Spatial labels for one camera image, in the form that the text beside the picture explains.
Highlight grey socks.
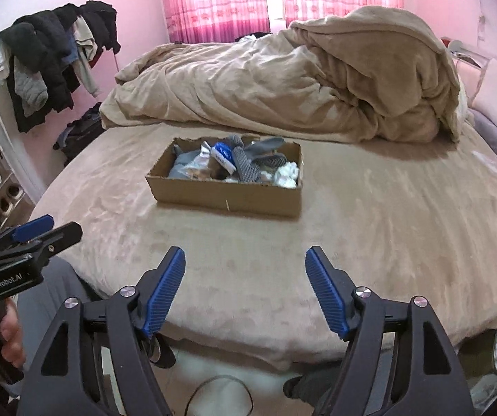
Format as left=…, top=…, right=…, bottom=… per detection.
left=246, top=137, right=288, bottom=168

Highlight metal headboard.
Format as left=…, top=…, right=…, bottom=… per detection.
left=445, top=39, right=492, bottom=71

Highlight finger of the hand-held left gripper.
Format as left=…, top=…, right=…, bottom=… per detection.
left=0, top=214, right=55, bottom=253
left=0, top=221, right=84, bottom=266

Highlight blue packet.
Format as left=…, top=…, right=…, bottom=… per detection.
left=211, top=141, right=237, bottom=174

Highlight person's right leg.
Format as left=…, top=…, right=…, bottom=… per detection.
left=283, top=364, right=341, bottom=405

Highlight clear plastic snack bag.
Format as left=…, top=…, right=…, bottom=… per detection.
left=169, top=141, right=228, bottom=181

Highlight grey knit sweater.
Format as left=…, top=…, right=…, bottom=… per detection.
left=14, top=67, right=50, bottom=118

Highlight black backpack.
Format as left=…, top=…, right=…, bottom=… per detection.
left=53, top=103, right=106, bottom=166

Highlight beige shirt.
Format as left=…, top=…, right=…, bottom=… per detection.
left=72, top=16, right=103, bottom=98

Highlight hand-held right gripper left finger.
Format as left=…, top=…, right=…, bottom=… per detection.
left=17, top=246, right=186, bottom=416

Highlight cardboard box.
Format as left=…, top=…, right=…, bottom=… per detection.
left=145, top=137, right=304, bottom=218

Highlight dark slipper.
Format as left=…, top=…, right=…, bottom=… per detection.
left=146, top=333, right=176, bottom=369

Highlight beige duvet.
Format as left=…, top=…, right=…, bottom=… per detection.
left=100, top=5, right=467, bottom=144

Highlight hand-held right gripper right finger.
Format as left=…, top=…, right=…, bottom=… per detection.
left=305, top=246, right=477, bottom=416

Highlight black floor cable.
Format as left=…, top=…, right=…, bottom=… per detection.
left=188, top=375, right=256, bottom=416

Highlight black hoodie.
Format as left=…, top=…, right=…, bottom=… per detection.
left=79, top=1, right=121, bottom=55

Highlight clear plastic wrapper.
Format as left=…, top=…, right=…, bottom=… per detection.
left=469, top=151, right=497, bottom=171

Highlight black coat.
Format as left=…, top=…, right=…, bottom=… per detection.
left=0, top=9, right=82, bottom=134

